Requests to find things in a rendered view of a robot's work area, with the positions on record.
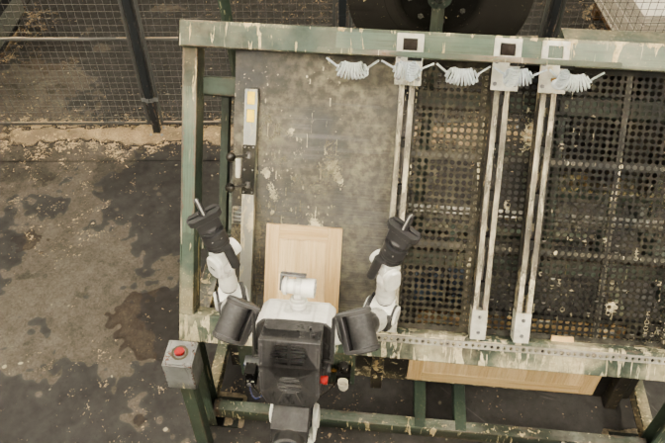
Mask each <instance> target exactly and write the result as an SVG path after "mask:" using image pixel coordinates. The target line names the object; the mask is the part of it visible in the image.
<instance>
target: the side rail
mask: <svg viewBox="0 0 665 443"><path fill-rule="evenodd" d="M204 66H205V49H204V48H203V47H201V48H197V47H196V48H193V47H184V48H183V59H182V137H181V214H180V290H179V313H185V314H193V313H194V312H195V310H196V309H197V308H198V307H199V306H200V277H201V248H200V234H199V233H198V231H197V229H196V228H190V226H188V224H187V222H186V220H187V219H188V217H189V216H191V215H193V214H195V213H197V212H199V211H198V209H197V207H196V205H195V203H194V200H195V199H197V198H198V199H199V200H200V202H201V204H202V172H203V119H204V95H203V77H204Z"/></svg>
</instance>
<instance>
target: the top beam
mask: <svg viewBox="0 0 665 443"><path fill-rule="evenodd" d="M398 33H406V34H425V44H424V52H435V53H454V54H473V55H491V56H494V45H495V38H503V39H522V57H528V58H541V51H542V42H543V41H561V42H571V47H570V56H569V60H584V61H602V62H621V63H622V68H621V69H618V68H601V67H582V66H575V67H579V68H598V69H615V70H634V71H653V72H665V44H650V43H630V42H610V41H591V40H571V39H553V38H533V37H514V36H494V35H475V34H456V33H436V32H417V31H397V30H378V29H358V28H340V27H320V26H301V25H281V24H261V23H243V22H223V21H204V20H184V19H180V20H179V21H178V44H179V45H182V46H195V47H212V48H231V49H249V50H267V51H286V52H304V53H322V54H341V55H359V56H378V57H396V56H380V55H361V54H343V53H324V52H318V46H323V47H342V48H361V49H380V50H397V37H398ZM563 48H564V46H557V45H550V46H549V49H548V58H562V56H563Z"/></svg>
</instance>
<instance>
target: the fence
mask: <svg viewBox="0 0 665 443"><path fill-rule="evenodd" d="M247 91H252V92H255V103H254V105H249V104H247ZM247 109H250V110H254V123H250V122H247V121H246V113H247ZM258 110H259V89H248V88H246V89H245V95H244V129H243V144H249V145H255V170H254V194H253V195H247V194H241V228H240V246H241V252H240V261H239V263H240V266H239V281H240V282H243V285H244V286H246V287H247V293H248V299H249V301H250V302H252V285H253V255H254V227H255V197H256V168H257V139H258Z"/></svg>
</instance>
